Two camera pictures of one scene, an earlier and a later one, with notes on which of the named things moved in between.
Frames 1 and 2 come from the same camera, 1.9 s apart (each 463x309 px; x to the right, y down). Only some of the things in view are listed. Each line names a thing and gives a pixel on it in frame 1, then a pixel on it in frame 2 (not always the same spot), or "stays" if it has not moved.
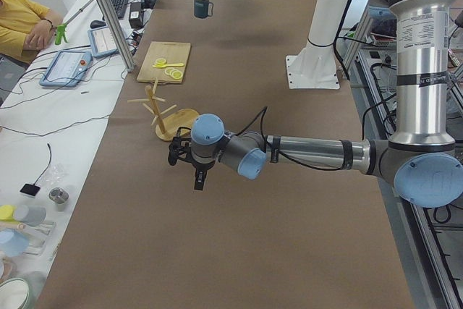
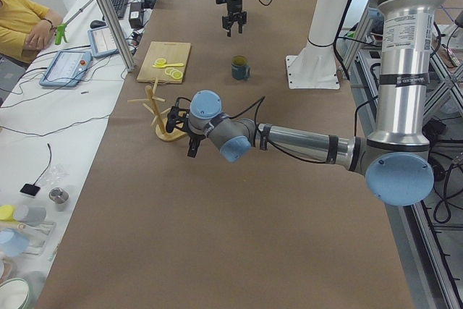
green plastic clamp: (61, 30) stays
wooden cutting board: (172, 52) stays
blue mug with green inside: (201, 6) → (240, 70)
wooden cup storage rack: (182, 119) stays
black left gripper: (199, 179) → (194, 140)
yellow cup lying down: (6, 213) stays
